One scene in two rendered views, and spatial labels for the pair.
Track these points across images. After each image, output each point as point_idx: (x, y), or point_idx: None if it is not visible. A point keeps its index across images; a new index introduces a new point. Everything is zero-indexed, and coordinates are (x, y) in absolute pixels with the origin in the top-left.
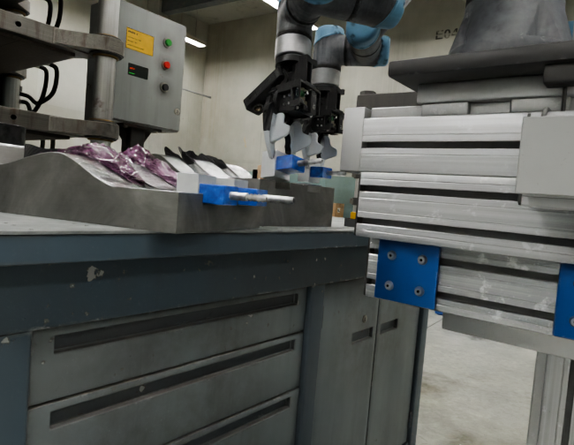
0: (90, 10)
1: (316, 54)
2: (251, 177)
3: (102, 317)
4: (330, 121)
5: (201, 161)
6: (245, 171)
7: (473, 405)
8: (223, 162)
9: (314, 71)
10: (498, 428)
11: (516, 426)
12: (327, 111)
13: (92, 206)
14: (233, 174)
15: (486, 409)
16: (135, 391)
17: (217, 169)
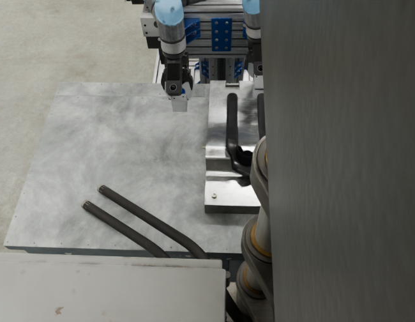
0: None
1: (183, 27)
2: (212, 131)
3: None
4: (188, 59)
5: (248, 142)
6: (210, 136)
7: None
8: (225, 140)
9: (184, 39)
10: (29, 165)
11: (18, 158)
12: (188, 56)
13: None
14: (228, 134)
15: None
16: None
17: (242, 135)
